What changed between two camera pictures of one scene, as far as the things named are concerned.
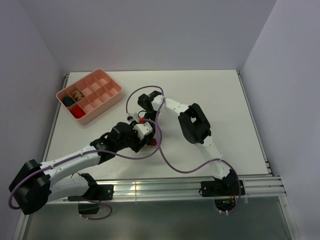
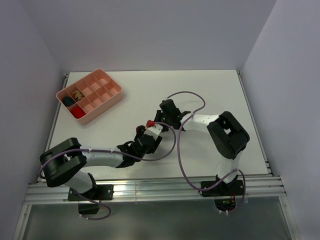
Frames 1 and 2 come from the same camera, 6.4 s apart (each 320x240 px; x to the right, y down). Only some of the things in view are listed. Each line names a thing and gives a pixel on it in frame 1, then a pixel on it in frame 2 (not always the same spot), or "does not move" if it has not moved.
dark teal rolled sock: (68, 101) does not move
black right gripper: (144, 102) → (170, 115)
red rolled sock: (78, 112) does not move
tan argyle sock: (77, 95) does not move
